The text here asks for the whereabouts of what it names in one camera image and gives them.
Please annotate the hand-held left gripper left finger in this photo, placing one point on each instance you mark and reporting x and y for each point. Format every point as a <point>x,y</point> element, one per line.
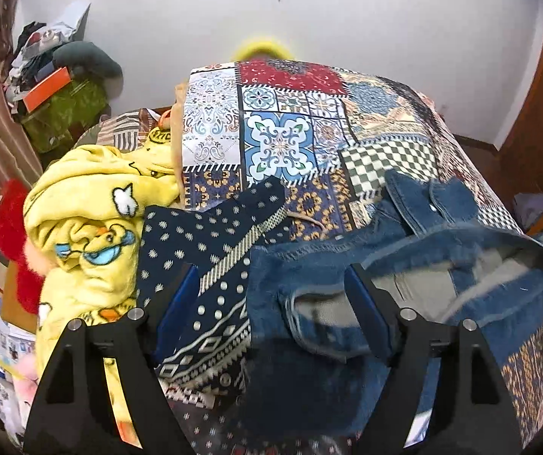
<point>176,308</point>

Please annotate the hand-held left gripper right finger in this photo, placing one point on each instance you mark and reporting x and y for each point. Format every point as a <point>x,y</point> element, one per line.
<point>367,308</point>

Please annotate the blue denim jacket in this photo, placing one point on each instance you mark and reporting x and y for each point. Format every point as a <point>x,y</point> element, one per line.
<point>319,256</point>

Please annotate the pile of mixed clothes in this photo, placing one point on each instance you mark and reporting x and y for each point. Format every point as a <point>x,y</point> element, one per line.
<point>34,47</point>

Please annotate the navy dotted patterned cloth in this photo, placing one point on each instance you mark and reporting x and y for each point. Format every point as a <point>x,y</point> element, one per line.
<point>195,237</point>

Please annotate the yellow cartoon blanket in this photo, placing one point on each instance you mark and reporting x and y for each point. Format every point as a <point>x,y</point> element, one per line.
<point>86,189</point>

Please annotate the brown cardboard box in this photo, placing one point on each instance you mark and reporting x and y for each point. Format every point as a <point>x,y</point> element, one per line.
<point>13,303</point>

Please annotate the stack of printed papers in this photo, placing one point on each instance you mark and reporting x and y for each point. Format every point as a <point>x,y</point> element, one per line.
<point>11,350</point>

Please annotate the red fluffy cloth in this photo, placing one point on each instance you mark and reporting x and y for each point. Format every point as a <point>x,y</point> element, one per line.
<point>11,222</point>

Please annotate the brown striped cloth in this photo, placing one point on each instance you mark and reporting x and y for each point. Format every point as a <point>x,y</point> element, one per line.
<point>120,130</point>

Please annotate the patchwork printed blanket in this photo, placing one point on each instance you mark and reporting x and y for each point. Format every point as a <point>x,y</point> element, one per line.
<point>276,137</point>

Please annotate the grey cloth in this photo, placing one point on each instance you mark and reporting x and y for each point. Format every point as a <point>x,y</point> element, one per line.
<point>534,208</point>

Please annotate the green patterned bag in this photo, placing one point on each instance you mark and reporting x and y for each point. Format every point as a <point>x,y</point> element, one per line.
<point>67,113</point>

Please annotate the orange box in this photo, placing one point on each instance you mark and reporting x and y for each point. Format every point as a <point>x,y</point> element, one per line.
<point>46,87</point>

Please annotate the wooden room door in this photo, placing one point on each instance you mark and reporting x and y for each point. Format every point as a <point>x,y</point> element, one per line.
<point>541,118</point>

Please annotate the grey pillow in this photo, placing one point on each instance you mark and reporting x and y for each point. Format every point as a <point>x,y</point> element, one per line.
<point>91,57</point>

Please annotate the yellow round object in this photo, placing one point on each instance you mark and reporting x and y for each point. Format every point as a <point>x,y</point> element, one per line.
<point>264,47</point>

